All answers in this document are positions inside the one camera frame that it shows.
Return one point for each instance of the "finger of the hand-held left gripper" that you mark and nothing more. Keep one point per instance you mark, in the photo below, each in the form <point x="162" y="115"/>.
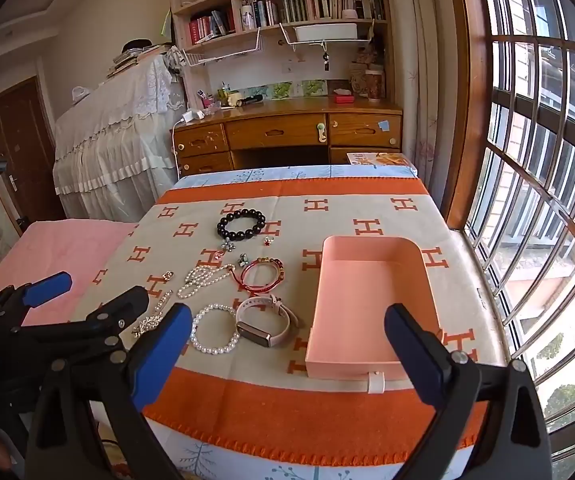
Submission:
<point x="47" y="287"/>
<point x="117" y="310"/>

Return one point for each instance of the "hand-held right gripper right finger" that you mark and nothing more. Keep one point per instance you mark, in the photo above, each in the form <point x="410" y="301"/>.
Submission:
<point x="412" y="355"/>

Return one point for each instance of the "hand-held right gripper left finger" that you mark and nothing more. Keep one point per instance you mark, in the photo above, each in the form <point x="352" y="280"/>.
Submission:
<point x="162" y="355"/>

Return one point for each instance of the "silver leaf hair comb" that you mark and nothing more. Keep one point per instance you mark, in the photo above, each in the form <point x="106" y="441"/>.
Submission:
<point x="143" y="325"/>

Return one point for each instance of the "pink drawer box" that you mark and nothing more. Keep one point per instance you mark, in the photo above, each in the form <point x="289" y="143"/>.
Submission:
<point x="372" y="300"/>

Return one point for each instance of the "pink smartwatch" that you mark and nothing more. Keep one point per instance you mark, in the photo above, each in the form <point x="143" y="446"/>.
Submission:
<point x="257" y="332"/>

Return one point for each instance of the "pink bed sheet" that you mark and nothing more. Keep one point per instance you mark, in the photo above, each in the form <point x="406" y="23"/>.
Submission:
<point x="67" y="245"/>

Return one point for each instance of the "brown wooden door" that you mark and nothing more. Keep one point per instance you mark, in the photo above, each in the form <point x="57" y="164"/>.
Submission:
<point x="22" y="135"/>

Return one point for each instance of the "white lace-covered piano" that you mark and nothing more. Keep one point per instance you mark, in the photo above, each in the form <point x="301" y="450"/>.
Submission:
<point x="112" y="135"/>

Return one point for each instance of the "orange letter-print blanket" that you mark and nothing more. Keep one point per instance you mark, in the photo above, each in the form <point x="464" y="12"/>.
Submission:
<point x="277" y="195"/>

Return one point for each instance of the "orange magazine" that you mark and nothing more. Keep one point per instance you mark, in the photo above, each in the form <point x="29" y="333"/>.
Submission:
<point x="380" y="159"/>

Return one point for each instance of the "white power adapter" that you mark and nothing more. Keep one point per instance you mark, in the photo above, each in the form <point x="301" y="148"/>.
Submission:
<point x="192" y="117"/>

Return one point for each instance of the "stack of books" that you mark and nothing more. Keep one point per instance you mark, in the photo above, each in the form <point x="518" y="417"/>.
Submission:
<point x="132" y="60"/>

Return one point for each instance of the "green drawer lock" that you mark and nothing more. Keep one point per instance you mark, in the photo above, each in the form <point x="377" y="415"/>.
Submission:
<point x="323" y="134"/>

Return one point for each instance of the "wooden desk with drawers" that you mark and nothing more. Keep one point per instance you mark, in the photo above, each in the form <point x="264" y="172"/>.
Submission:
<point x="277" y="132"/>

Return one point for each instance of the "black flashlight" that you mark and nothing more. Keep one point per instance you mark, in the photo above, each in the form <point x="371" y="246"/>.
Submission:
<point x="250" y="100"/>

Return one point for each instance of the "red box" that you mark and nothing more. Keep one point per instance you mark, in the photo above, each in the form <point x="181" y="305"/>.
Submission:
<point x="344" y="98"/>

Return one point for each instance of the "orange lidded jar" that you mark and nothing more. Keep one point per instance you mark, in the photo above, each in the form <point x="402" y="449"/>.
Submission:
<point x="374" y="85"/>

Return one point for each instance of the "metal window grille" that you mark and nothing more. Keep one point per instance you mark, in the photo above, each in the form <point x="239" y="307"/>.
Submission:
<point x="537" y="110"/>

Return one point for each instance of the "green landscape picture strip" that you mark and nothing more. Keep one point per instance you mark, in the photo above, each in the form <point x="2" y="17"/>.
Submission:
<point x="287" y="89"/>

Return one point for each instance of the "pale floral curtain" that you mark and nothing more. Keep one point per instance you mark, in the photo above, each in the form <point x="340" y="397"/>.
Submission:
<point x="417" y="60"/>

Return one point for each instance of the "row of red books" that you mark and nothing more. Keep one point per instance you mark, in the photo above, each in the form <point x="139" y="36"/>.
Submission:
<point x="207" y="27"/>

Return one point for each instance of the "hanging keys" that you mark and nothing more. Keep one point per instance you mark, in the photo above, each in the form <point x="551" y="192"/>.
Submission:
<point x="325" y="61"/>

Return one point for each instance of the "row of pale books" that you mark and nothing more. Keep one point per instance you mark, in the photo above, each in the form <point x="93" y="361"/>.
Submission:
<point x="277" y="10"/>
<point x="347" y="4"/>

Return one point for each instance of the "wooden window frame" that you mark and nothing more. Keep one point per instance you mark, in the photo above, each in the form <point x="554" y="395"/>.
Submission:
<point x="467" y="85"/>

